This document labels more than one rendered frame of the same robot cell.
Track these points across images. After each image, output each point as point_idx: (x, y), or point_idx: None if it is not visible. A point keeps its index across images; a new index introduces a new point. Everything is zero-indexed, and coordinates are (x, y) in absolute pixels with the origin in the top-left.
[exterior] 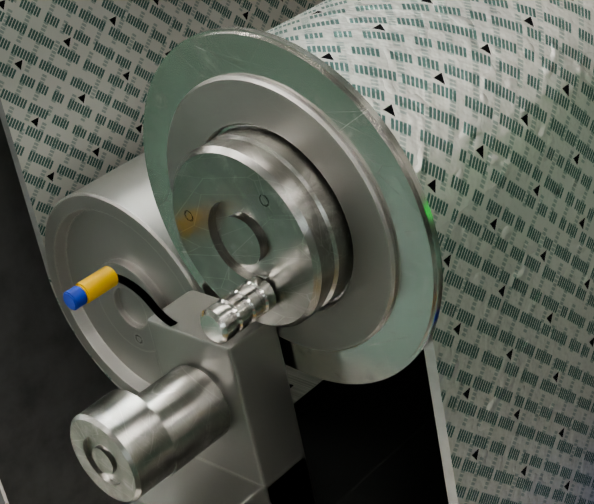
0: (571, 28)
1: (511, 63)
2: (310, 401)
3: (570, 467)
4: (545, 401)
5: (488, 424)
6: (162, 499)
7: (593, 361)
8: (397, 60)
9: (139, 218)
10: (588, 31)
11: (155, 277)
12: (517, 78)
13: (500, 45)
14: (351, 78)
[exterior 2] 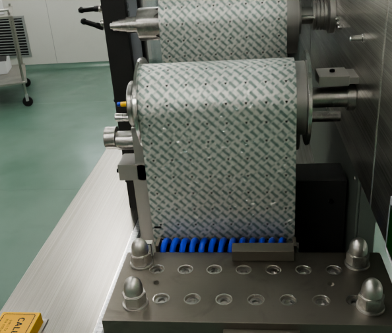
0: (218, 90)
1: (190, 90)
2: None
3: (196, 205)
4: (186, 180)
5: (161, 172)
6: (124, 156)
7: (210, 182)
8: (160, 77)
9: None
10: (224, 94)
11: None
12: (189, 94)
13: (191, 85)
14: (146, 76)
